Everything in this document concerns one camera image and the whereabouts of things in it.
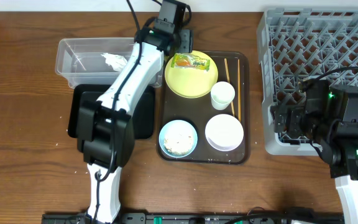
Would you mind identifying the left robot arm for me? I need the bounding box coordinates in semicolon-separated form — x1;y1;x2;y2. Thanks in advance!
76;19;193;223

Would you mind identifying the yellow plate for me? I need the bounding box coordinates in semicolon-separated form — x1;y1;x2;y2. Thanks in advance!
164;50;219;98

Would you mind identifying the left wooden chopstick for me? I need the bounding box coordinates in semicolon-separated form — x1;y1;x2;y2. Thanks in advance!
224;58;235;116

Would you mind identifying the green snack wrapper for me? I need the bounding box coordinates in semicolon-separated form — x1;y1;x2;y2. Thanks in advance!
170;54;210;71

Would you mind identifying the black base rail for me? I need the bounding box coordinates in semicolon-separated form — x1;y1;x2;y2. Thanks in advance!
41;213;344;224

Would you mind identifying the white pink bowl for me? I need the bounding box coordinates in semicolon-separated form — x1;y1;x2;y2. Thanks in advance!
204;114;244;152

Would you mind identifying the wooden chopstick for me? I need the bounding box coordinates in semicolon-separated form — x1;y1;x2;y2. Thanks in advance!
237;59;241;122
224;58;235;116

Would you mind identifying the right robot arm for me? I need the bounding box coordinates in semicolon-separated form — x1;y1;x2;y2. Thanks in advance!
270;79;358;223

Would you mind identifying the light blue bowl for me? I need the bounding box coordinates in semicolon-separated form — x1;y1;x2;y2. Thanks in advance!
158;119;198;159

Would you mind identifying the white cup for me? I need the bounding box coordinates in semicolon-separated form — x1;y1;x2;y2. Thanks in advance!
210;82;230;111

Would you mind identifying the clear plastic bin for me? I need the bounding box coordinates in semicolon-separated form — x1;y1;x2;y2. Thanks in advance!
55;37;164;89

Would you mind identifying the brown serving tray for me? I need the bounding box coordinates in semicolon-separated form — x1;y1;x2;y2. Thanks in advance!
157;51;250;165

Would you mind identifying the grey dishwasher rack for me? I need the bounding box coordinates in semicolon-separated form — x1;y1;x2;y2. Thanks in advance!
257;8;358;156

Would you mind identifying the rice food waste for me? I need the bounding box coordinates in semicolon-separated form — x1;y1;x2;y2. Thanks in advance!
163;130;194;156

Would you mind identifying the right wooden chopstick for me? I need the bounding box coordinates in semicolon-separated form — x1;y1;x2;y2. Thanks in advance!
237;59;241;122

